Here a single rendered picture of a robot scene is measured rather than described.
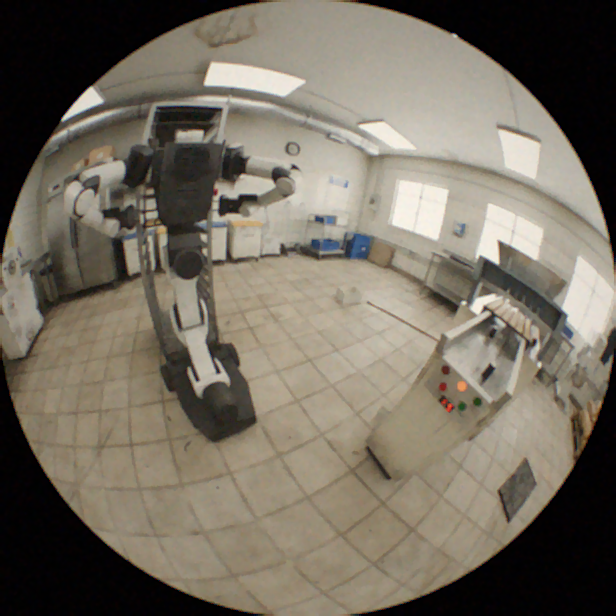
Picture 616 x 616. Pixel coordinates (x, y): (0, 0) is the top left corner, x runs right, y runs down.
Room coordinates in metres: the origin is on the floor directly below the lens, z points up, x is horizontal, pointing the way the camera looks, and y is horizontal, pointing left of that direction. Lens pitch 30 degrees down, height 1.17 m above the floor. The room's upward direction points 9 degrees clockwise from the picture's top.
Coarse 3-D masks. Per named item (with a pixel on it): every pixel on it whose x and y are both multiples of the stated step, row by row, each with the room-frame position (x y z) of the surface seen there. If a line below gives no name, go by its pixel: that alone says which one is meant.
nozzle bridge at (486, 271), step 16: (480, 256) 0.96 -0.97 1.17; (480, 272) 0.93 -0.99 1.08; (496, 272) 0.89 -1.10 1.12; (512, 272) 0.75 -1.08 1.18; (496, 288) 0.83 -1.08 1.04; (512, 288) 0.76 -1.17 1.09; (528, 288) 0.67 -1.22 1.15; (528, 304) 0.63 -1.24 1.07; (544, 304) 0.54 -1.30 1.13; (544, 320) 0.50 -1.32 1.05; (560, 320) 0.38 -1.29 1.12; (544, 352) 0.40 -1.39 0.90
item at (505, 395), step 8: (520, 336) 0.62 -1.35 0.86; (520, 344) 0.46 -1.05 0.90; (520, 352) 0.39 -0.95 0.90; (512, 360) 0.41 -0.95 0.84; (520, 360) 0.33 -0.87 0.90; (512, 368) 0.31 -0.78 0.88; (512, 376) 0.25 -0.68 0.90; (504, 384) 0.26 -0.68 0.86; (512, 384) 0.22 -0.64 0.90; (504, 392) 0.20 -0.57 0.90; (512, 392) 0.19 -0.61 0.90; (496, 400) 0.20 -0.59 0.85; (504, 400) 0.18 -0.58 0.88; (496, 408) 0.18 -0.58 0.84
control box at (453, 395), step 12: (444, 360) 0.40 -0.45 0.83; (432, 372) 0.41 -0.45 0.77; (456, 372) 0.35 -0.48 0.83; (432, 384) 0.39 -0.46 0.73; (456, 384) 0.32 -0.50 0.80; (468, 384) 0.29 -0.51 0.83; (444, 396) 0.33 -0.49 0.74; (456, 396) 0.30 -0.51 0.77; (468, 396) 0.27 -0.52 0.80; (480, 396) 0.24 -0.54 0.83; (456, 408) 0.27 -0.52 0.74; (468, 408) 0.24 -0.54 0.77; (480, 408) 0.22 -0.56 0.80; (456, 420) 0.24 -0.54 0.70; (468, 420) 0.22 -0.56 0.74
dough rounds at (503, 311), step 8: (496, 304) 0.90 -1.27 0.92; (504, 304) 0.99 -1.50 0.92; (496, 312) 0.75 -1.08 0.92; (504, 312) 0.84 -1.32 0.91; (512, 312) 0.87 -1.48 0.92; (512, 320) 0.70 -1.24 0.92; (520, 320) 0.74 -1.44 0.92; (520, 328) 0.60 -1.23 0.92; (528, 328) 0.64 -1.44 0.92; (528, 336) 0.52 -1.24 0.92
